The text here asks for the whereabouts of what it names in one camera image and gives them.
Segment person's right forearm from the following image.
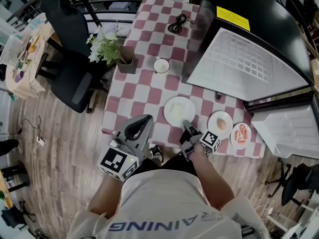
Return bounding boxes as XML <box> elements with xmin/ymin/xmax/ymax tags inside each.
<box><xmin>191</xmin><ymin>142</ymin><xmax>236</xmax><ymax>210</ymax></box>

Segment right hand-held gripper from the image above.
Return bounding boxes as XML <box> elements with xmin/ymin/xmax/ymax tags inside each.
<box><xmin>179</xmin><ymin>119</ymin><xmax>222</xmax><ymax>162</ymax></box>

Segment white round plate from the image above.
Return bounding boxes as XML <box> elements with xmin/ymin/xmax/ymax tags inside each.
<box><xmin>230</xmin><ymin>122</ymin><xmax>251</xmax><ymax>150</ymax></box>
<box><xmin>163</xmin><ymin>96</ymin><xmax>196</xmax><ymax>128</ymax></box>
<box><xmin>207</xmin><ymin>111</ymin><xmax>234</xmax><ymax>140</ymax></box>

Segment person's left forearm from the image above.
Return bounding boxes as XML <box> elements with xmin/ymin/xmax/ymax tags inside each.
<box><xmin>88</xmin><ymin>175</ymin><xmax>126</xmax><ymax>219</ymax></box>

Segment pink white checked tablecloth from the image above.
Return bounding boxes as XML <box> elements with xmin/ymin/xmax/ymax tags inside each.
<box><xmin>101</xmin><ymin>0</ymin><xmax>266</xmax><ymax>159</ymax></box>

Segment person's left shoe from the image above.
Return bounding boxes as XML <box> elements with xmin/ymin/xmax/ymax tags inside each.
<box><xmin>149</xmin><ymin>144</ymin><xmax>164</xmax><ymax>164</ymax></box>

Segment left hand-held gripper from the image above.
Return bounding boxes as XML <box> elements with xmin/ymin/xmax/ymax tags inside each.
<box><xmin>96</xmin><ymin>115</ymin><xmax>154</xmax><ymax>182</ymax></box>

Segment black coiled cable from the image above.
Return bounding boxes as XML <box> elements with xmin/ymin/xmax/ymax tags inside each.
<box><xmin>167</xmin><ymin>13</ymin><xmax>198</xmax><ymax>35</ymax></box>

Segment person's white shirt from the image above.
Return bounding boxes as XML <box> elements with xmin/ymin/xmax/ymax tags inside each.
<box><xmin>67</xmin><ymin>169</ymin><xmax>270</xmax><ymax>239</ymax></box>

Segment black office chair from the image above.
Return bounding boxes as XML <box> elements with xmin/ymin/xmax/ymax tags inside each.
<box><xmin>34</xmin><ymin>0</ymin><xmax>106</xmax><ymax>114</ymax></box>
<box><xmin>265</xmin><ymin>158</ymin><xmax>319</xmax><ymax>207</ymax></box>

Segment white mug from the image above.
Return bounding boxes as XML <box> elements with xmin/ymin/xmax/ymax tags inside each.
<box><xmin>152</xmin><ymin>58</ymin><xmax>171</xmax><ymax>75</ymax></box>

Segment person's black shorts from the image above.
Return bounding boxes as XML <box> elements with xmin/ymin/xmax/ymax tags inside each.
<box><xmin>135</xmin><ymin>154</ymin><xmax>200</xmax><ymax>179</ymax></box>

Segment cream cloth side table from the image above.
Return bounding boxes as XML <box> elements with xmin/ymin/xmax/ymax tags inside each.
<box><xmin>0</xmin><ymin>12</ymin><xmax>54</xmax><ymax>100</ymax></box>

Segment white flower bouquet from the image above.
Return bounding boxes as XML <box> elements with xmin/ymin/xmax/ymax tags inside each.
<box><xmin>85</xmin><ymin>21</ymin><xmax>126</xmax><ymax>65</ymax></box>

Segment brown paper vase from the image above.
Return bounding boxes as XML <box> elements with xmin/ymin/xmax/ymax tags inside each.
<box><xmin>116</xmin><ymin>46</ymin><xmax>139</xmax><ymax>75</ymax></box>

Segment wood-topped black railing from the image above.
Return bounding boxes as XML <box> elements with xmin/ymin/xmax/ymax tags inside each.
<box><xmin>4</xmin><ymin>0</ymin><xmax>215</xmax><ymax>27</ymax></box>

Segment black mini fridge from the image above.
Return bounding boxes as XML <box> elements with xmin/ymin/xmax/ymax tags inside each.
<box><xmin>181</xmin><ymin>0</ymin><xmax>319</xmax><ymax>159</ymax></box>

